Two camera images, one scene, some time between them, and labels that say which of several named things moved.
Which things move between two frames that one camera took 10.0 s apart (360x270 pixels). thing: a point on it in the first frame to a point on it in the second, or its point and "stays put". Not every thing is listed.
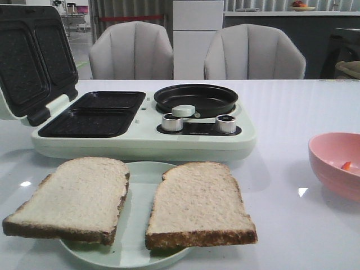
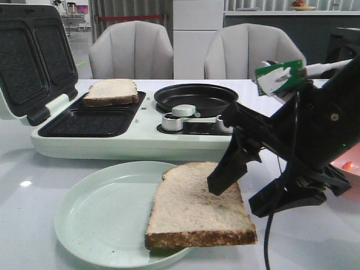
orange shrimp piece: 346,165 stays put
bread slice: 80,201 to 112,92
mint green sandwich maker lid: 37,61 stays put
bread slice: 198,204 stays put
